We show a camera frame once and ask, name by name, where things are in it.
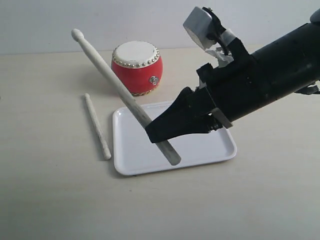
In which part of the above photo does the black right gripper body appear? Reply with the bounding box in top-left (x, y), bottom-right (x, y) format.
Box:
top-left (188, 39), bottom-right (269, 129)

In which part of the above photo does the white drumstick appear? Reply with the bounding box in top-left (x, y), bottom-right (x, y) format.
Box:
top-left (71, 28), bottom-right (182, 166)
top-left (84, 93), bottom-right (112, 161)

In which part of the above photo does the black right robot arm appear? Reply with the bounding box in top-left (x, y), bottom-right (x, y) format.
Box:
top-left (145, 23), bottom-right (320, 143)

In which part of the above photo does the small red drum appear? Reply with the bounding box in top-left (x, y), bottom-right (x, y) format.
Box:
top-left (111, 40), bottom-right (163, 96)

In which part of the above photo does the white plastic tray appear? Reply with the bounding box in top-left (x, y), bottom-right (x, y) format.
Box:
top-left (112, 107), bottom-right (237, 176)

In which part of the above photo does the black camera cable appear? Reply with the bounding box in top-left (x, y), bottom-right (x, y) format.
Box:
top-left (206, 7), bottom-right (236, 61)

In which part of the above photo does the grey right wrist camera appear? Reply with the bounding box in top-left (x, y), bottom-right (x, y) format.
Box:
top-left (183, 6), bottom-right (216, 51)

